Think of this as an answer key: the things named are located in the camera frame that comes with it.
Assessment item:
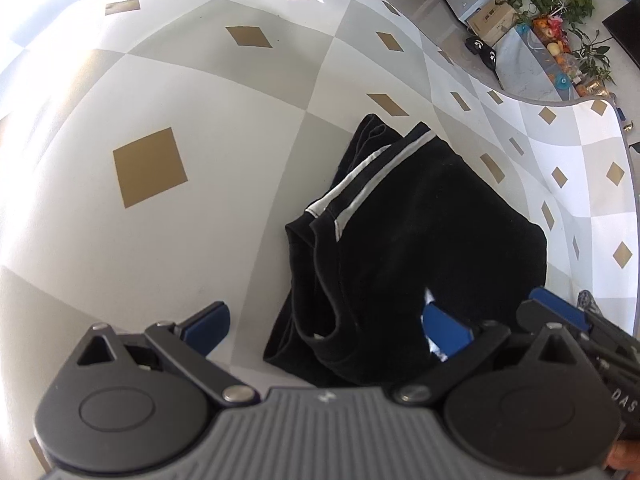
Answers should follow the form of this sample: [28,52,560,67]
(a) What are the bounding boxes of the slim-leaf green houseplant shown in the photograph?
[570,25,616,86]

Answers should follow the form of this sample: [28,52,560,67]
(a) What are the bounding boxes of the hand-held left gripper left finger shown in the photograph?
[75,301,257,406]

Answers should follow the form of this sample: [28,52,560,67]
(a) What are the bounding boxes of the person's right hand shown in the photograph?
[606,441,640,472]

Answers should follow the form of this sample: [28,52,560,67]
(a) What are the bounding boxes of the white paper gift bag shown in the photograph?
[495,27,563,101]

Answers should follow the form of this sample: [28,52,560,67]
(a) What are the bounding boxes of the cardboard box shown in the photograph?
[465,0,518,46]

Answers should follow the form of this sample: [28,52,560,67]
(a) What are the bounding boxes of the black t-shirt with white stripes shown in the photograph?
[262,114,548,388]

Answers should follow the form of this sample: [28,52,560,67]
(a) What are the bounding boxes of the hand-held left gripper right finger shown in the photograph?
[392,303,576,405]

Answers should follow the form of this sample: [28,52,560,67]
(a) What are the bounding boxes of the grey white checkered tablecloth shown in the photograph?
[0,0,638,471]

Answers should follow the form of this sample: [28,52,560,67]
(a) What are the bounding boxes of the black television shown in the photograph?
[602,0,640,68]

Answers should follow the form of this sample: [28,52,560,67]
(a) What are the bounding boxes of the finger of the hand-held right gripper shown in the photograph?
[529,286,593,330]
[516,300,563,335]

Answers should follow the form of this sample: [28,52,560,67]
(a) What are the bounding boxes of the fruit basket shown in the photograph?
[530,15,576,68]

